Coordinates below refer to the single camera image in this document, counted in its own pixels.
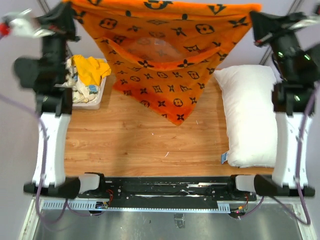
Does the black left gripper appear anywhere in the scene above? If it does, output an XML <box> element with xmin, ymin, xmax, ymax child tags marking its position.
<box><xmin>32</xmin><ymin>0</ymin><xmax>80</xmax><ymax>83</ymax></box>

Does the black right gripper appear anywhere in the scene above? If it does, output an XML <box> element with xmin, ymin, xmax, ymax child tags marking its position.
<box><xmin>250</xmin><ymin>9</ymin><xmax>311</xmax><ymax>82</ymax></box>

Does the white pillow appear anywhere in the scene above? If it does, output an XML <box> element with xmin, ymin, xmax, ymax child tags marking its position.
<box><xmin>214</xmin><ymin>65</ymin><xmax>278</xmax><ymax>168</ymax></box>

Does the orange patterned plush pillowcase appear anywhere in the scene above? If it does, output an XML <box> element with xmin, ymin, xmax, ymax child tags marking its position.
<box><xmin>71</xmin><ymin>0</ymin><xmax>262</xmax><ymax>125</ymax></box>

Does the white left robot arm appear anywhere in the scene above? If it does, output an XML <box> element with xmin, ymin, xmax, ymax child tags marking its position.
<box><xmin>10</xmin><ymin>2</ymin><xmax>107</xmax><ymax>199</ymax></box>

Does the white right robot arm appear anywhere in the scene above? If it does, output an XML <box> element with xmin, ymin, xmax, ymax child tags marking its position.
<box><xmin>226</xmin><ymin>11</ymin><xmax>320</xmax><ymax>200</ymax></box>

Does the blue pillow care tag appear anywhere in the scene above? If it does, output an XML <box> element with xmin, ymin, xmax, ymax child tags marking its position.
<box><xmin>220</xmin><ymin>151</ymin><xmax>229</xmax><ymax>165</ymax></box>

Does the yellow cloth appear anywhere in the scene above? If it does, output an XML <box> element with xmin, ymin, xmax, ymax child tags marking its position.
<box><xmin>71</xmin><ymin>55</ymin><xmax>112</xmax><ymax>86</ymax></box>

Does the white printed cloth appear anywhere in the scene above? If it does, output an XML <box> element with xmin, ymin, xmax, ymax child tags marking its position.
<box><xmin>63</xmin><ymin>58</ymin><xmax>100</xmax><ymax>104</ymax></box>

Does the white plastic basket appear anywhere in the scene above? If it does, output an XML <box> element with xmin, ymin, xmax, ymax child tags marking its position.
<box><xmin>71</xmin><ymin>66</ymin><xmax>108</xmax><ymax>110</ymax></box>

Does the left aluminium frame post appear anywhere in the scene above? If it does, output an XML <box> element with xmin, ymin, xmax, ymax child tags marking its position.
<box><xmin>36</xmin><ymin>0</ymin><xmax>51</xmax><ymax>14</ymax></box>

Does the aluminium frame post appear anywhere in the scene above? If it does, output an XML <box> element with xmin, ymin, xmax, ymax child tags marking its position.
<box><xmin>36</xmin><ymin>0</ymin><xmax>51</xmax><ymax>14</ymax></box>
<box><xmin>251</xmin><ymin>0</ymin><xmax>304</xmax><ymax>65</ymax></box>

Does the right aluminium frame post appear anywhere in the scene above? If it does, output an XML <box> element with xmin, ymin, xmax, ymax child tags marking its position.
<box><xmin>251</xmin><ymin>0</ymin><xmax>304</xmax><ymax>65</ymax></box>

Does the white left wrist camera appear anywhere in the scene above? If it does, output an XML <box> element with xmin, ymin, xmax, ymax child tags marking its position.
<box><xmin>0</xmin><ymin>8</ymin><xmax>54</xmax><ymax>39</ymax></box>

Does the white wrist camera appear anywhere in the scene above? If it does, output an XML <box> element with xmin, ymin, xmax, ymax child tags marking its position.
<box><xmin>288</xmin><ymin>2</ymin><xmax>320</xmax><ymax>31</ymax></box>
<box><xmin>0</xmin><ymin>8</ymin><xmax>54</xmax><ymax>39</ymax></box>

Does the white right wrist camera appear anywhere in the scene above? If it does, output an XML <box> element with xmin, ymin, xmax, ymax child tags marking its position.
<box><xmin>288</xmin><ymin>2</ymin><xmax>320</xmax><ymax>31</ymax></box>

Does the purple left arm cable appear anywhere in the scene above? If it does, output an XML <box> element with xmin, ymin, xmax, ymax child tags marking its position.
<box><xmin>0</xmin><ymin>93</ymin><xmax>108</xmax><ymax>232</ymax></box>

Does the grey slotted cable duct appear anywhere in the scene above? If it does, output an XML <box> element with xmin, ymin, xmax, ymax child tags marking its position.
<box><xmin>41</xmin><ymin>198</ymin><xmax>231</xmax><ymax>214</ymax></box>

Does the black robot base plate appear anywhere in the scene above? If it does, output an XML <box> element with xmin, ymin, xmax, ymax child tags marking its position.
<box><xmin>78</xmin><ymin>176</ymin><xmax>257</xmax><ymax>205</ymax></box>

